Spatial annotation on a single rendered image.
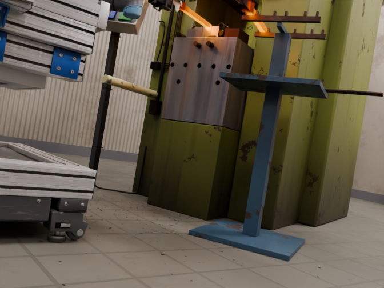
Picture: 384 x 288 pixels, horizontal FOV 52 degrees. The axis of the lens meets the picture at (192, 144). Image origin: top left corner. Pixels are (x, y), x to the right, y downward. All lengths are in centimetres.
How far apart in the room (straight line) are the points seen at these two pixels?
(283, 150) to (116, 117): 347
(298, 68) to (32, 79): 126
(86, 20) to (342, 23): 163
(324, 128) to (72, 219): 162
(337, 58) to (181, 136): 104
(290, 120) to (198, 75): 52
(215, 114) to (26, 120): 317
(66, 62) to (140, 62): 406
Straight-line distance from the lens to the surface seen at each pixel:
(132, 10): 170
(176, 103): 211
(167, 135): 212
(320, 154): 243
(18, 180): 119
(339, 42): 254
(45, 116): 488
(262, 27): 186
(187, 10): 203
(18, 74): 142
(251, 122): 211
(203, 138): 199
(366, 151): 596
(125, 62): 529
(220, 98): 198
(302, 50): 211
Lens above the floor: 35
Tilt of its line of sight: level
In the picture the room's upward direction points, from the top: 9 degrees clockwise
